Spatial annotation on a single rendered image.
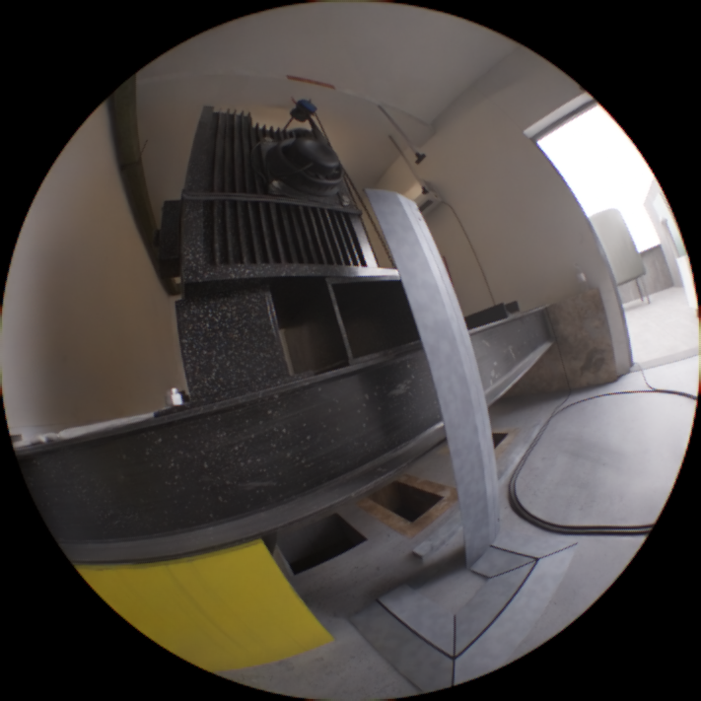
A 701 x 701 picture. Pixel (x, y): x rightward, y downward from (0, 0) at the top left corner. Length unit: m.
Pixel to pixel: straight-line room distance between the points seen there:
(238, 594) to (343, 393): 0.49
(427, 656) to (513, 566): 0.32
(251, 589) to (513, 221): 2.45
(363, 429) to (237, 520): 0.34
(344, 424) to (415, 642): 0.58
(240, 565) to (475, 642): 0.51
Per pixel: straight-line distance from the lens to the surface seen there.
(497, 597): 0.73
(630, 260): 6.35
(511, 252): 2.21
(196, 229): 0.52
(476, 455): 0.61
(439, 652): 0.67
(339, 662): 0.73
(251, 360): 0.47
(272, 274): 0.49
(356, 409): 0.54
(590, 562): 0.81
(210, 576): 0.52
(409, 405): 0.63
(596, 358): 2.01
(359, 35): 2.38
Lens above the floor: 0.66
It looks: 4 degrees up
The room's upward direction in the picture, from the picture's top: 16 degrees counter-clockwise
